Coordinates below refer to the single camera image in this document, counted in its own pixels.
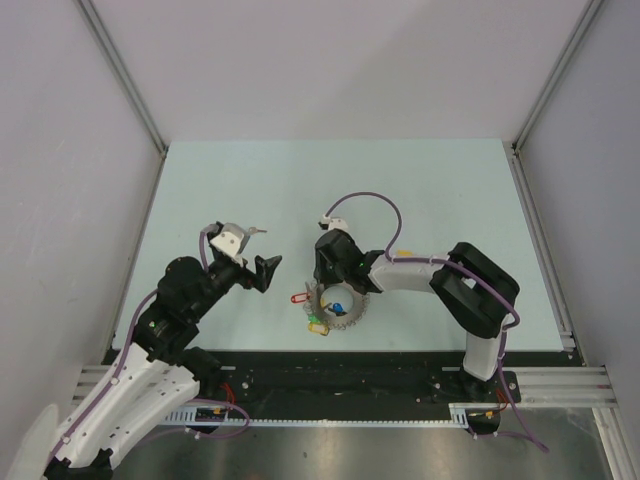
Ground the red tag key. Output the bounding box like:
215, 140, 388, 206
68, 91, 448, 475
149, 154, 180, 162
290, 282, 313, 304

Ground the blue tag key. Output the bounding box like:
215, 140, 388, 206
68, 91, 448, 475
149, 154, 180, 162
247, 227, 267, 235
323, 302, 347, 316

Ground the yellow tag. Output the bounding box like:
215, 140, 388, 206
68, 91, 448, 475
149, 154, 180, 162
308, 323, 329, 336

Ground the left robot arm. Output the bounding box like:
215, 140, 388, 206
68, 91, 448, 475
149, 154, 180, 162
44, 254, 282, 479

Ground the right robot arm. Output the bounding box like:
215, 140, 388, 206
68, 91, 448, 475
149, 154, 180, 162
313, 229, 520, 401

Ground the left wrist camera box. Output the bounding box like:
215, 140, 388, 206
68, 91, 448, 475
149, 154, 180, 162
202, 222, 251, 266

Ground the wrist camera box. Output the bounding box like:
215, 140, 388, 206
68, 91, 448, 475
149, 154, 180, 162
202, 222, 251, 266
318, 215, 349, 232

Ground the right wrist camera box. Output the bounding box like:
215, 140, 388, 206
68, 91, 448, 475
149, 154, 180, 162
318, 215, 349, 232

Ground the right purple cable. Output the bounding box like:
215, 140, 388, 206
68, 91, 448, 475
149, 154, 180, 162
322, 191, 550, 454

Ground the purple cable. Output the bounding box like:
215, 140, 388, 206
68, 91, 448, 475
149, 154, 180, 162
47, 227, 251, 461
322, 191, 550, 454

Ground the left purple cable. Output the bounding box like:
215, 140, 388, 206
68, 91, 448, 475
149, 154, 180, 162
47, 227, 251, 461

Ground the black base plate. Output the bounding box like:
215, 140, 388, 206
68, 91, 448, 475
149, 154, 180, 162
102, 349, 521, 421

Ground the grey slotted cable duct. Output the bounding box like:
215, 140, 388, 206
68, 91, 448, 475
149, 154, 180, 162
159, 405, 497, 429

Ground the left aluminium frame post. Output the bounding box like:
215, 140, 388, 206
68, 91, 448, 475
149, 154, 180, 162
73, 0, 168, 159

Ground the aluminium frame post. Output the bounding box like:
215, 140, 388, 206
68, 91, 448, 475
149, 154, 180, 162
73, 0, 168, 159
510, 0, 608, 153

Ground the right aluminium frame post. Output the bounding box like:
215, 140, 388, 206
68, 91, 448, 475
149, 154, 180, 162
510, 0, 608, 153

